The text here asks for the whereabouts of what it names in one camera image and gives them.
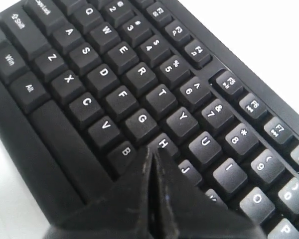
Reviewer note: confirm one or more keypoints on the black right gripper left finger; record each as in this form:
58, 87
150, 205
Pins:
123, 212

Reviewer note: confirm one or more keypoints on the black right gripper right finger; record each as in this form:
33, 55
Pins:
182, 211

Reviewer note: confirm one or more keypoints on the black acer keyboard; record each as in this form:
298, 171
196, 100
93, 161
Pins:
84, 84

